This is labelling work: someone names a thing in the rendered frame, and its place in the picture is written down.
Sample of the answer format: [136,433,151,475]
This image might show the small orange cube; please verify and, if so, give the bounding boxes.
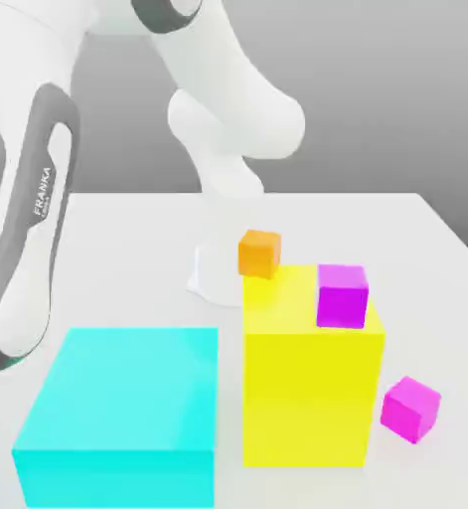
[237,229,282,280]

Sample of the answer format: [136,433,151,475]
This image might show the small magenta cube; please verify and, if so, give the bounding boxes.
[379,375,442,445]
[315,263,370,330]

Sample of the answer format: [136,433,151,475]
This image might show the large yellow box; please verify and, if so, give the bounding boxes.
[241,263,387,468]

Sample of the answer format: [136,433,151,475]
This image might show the large cyan box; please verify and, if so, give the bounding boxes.
[11,326,220,509]

